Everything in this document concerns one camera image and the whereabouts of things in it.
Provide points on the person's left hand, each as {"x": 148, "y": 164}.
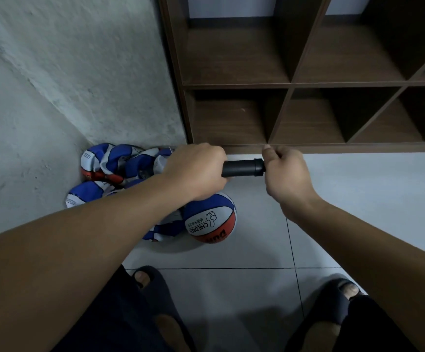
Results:
{"x": 194, "y": 170}

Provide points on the person's right hand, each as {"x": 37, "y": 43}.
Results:
{"x": 289, "y": 179}

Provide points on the black hand pump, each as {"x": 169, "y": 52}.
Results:
{"x": 242, "y": 168}

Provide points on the blue white red basketball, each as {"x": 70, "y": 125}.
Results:
{"x": 143, "y": 165}
{"x": 99, "y": 161}
{"x": 212, "y": 220}
{"x": 167, "y": 231}
{"x": 88, "y": 192}

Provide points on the brown wooden cubby shelf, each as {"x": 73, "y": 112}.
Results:
{"x": 234, "y": 58}

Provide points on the person's left forearm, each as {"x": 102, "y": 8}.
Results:
{"x": 66, "y": 264}

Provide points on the person's right forearm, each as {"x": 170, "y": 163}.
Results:
{"x": 381, "y": 271}

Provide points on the person's left foot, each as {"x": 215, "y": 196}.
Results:
{"x": 142, "y": 278}

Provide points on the black sandal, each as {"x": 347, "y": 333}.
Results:
{"x": 165, "y": 297}
{"x": 333, "y": 304}

